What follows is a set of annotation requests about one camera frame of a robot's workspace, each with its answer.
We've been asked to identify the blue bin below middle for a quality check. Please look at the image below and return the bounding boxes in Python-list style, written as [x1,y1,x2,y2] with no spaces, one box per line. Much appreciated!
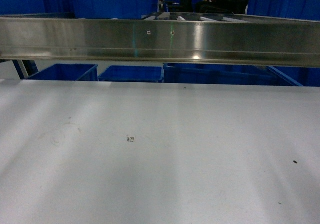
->
[98,65,163,83]

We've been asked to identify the blue bin top right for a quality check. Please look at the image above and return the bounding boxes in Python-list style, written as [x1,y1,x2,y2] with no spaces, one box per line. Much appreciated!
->
[247,0,320,21]

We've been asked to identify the stainless steel shelf beam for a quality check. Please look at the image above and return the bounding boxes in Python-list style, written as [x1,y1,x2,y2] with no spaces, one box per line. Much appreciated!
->
[0,12,320,67]

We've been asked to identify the blue bin below right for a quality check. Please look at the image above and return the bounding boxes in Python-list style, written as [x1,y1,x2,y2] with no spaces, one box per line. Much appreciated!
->
[163,63,303,87]

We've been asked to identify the blue bin below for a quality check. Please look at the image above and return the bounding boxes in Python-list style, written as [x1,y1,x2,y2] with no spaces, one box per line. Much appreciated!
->
[163,63,303,87]
[98,65,163,83]
[28,64,98,81]

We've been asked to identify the blue bin below left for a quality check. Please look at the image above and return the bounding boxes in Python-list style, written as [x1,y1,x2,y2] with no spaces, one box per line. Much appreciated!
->
[28,64,98,81]

